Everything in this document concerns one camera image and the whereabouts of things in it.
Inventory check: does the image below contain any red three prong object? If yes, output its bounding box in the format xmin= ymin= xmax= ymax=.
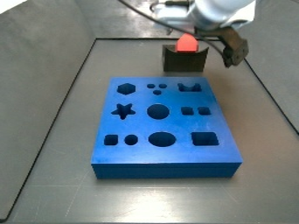
xmin=175 ymin=33 xmax=199 ymax=53

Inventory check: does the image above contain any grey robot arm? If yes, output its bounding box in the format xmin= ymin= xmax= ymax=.
xmin=151 ymin=0 xmax=256 ymax=31

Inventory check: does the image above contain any black curved fixture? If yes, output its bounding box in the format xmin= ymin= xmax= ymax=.
xmin=163 ymin=45 xmax=210 ymax=72

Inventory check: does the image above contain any blue foam shape block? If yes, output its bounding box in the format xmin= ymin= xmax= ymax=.
xmin=91 ymin=77 xmax=243 ymax=179

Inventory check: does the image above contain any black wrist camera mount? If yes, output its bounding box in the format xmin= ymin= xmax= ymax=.
xmin=195 ymin=27 xmax=248 ymax=67

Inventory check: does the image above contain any black cable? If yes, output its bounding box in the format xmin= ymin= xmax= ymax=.
xmin=117 ymin=0 xmax=235 ymax=60

